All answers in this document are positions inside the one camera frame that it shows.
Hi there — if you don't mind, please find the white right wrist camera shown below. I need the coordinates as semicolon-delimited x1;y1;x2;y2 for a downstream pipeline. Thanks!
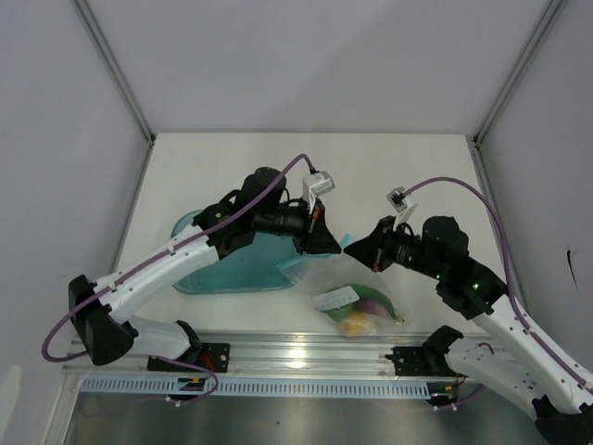
386;186;417;229

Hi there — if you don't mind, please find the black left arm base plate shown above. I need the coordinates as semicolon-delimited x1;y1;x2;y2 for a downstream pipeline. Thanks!
147;343;231;374

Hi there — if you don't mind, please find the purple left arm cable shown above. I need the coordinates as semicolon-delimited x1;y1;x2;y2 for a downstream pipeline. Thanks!
41;154;321;407

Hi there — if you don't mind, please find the aluminium frame post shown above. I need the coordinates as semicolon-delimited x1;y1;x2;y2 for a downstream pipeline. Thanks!
472;0;569;145
70;0;156;146

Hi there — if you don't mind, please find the teal plastic tray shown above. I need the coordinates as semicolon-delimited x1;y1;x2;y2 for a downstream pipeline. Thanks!
172;234;298;295

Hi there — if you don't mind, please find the aluminium rail base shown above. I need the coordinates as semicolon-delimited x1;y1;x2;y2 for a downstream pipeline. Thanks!
62;331;520;375

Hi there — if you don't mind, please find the clear zip top bag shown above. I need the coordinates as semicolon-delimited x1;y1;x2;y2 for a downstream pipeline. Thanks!
277;253;405;337

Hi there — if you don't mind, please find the right aluminium frame post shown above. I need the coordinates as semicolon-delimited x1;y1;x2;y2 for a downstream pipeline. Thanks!
472;0;569;145

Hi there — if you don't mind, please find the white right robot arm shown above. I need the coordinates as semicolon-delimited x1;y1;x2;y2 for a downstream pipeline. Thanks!
345;216;592;444

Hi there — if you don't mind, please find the green toy bell pepper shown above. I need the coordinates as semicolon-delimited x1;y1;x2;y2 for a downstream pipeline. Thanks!
315;283;404;324

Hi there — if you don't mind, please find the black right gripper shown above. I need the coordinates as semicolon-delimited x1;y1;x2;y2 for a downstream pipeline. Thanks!
344;215;447;280

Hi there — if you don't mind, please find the white slotted cable duct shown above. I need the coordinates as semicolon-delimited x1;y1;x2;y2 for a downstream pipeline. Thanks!
81;375;452;400

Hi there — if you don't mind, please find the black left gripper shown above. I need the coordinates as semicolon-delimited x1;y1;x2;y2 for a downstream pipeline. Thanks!
254;196;341;256

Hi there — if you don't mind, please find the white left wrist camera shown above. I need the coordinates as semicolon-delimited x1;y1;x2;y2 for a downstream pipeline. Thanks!
301;171;335;212

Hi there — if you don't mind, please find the yellow toy orange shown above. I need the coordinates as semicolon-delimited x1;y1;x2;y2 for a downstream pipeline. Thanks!
338;312;372;337

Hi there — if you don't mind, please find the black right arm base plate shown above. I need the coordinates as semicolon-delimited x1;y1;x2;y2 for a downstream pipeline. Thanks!
385;347;457;377

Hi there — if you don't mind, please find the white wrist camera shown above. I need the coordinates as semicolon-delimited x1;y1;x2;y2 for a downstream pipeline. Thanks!
386;186;417;229
301;171;335;212

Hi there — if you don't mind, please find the purple toy eggplant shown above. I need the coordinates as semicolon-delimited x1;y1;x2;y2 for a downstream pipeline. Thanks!
354;299;397;320

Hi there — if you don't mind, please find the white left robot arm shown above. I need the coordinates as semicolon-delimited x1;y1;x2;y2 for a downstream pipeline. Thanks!
69;167;341;371

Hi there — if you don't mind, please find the left aluminium frame post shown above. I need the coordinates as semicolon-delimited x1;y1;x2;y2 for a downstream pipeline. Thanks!
70;0;156;146

